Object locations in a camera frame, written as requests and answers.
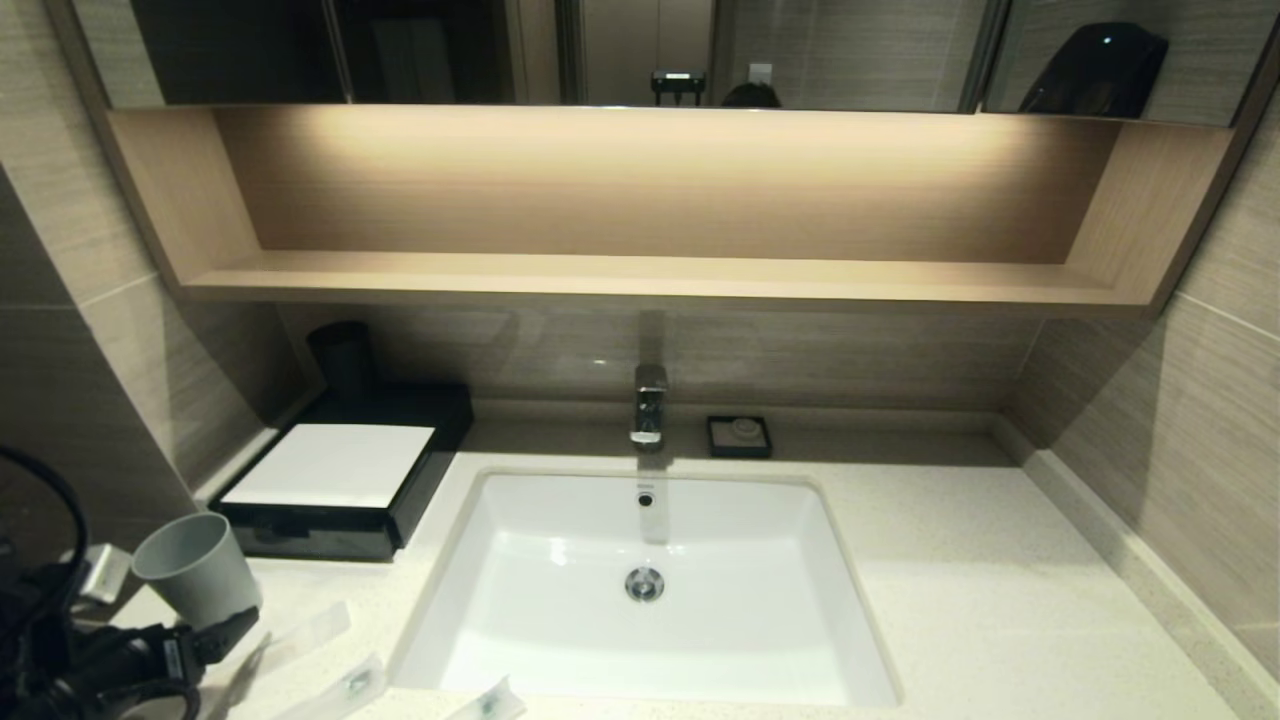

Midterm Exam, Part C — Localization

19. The grey plastic cup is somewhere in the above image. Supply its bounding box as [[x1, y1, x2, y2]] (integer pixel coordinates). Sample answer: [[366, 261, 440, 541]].
[[131, 511, 264, 631]]

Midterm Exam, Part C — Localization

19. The black amenity box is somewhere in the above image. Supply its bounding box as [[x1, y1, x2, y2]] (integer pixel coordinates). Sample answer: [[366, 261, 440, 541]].
[[203, 384, 477, 563]]

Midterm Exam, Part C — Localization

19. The long clear toothbrush packet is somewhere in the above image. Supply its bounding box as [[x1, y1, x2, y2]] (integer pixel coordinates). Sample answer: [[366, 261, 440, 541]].
[[200, 600, 354, 720]]

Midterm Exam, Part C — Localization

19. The small clear toiletry packet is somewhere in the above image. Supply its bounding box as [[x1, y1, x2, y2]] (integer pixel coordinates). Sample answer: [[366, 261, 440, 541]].
[[272, 652, 389, 720], [445, 675, 528, 720]]

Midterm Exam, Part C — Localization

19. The black cylindrical cup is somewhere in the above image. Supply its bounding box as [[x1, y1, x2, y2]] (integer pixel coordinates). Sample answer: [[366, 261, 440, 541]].
[[308, 322, 381, 401]]

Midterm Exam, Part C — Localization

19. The white sink basin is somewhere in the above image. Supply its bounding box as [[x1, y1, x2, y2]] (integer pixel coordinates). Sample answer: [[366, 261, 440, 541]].
[[390, 468, 901, 709]]

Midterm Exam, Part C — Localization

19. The chrome faucet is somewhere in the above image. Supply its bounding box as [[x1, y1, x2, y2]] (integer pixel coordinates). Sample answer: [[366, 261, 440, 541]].
[[629, 364, 670, 449]]

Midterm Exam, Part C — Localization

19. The black soap dish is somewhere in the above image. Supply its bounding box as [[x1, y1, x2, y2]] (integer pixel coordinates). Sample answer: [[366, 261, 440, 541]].
[[706, 416, 773, 461]]

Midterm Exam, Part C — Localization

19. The mirror cabinet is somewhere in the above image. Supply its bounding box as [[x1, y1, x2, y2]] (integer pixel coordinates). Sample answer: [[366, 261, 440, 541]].
[[50, 0, 1280, 127]]

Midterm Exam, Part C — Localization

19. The glossy black dome object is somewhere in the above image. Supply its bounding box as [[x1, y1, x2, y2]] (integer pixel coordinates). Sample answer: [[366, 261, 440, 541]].
[[1018, 22, 1169, 119]]

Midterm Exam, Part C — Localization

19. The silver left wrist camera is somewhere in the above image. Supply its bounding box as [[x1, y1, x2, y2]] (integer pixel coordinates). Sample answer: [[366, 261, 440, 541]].
[[83, 543, 134, 605]]

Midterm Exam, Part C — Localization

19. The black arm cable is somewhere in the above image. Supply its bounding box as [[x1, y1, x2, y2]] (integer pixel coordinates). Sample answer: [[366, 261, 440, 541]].
[[0, 445, 91, 641]]

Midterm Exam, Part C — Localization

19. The light wooden wall shelf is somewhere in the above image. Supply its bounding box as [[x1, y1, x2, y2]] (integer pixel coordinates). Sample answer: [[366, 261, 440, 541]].
[[108, 105, 1233, 319]]

